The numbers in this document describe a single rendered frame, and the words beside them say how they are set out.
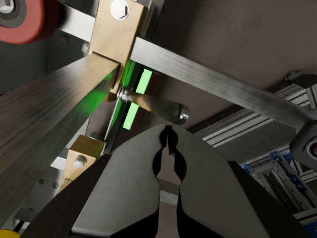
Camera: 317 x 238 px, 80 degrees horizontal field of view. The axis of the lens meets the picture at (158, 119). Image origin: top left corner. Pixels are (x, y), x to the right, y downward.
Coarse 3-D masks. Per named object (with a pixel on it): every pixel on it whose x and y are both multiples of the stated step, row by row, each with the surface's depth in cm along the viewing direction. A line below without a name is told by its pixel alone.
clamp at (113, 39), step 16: (112, 0) 21; (128, 0) 21; (96, 16) 22; (112, 16) 22; (128, 16) 22; (144, 16) 25; (96, 32) 23; (112, 32) 23; (128, 32) 23; (96, 48) 24; (112, 48) 24; (128, 48) 24; (128, 64) 27; (112, 96) 28
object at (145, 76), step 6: (144, 72) 42; (150, 72) 42; (144, 78) 42; (144, 84) 43; (138, 90) 44; (144, 90) 44; (132, 102) 45; (132, 108) 46; (132, 114) 47; (126, 120) 48; (132, 120) 48; (126, 126) 48
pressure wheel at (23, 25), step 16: (0, 0) 18; (16, 0) 19; (32, 0) 18; (48, 0) 19; (0, 16) 20; (16, 16) 19; (32, 16) 19; (48, 16) 20; (0, 32) 20; (16, 32) 20; (32, 32) 20; (48, 32) 22
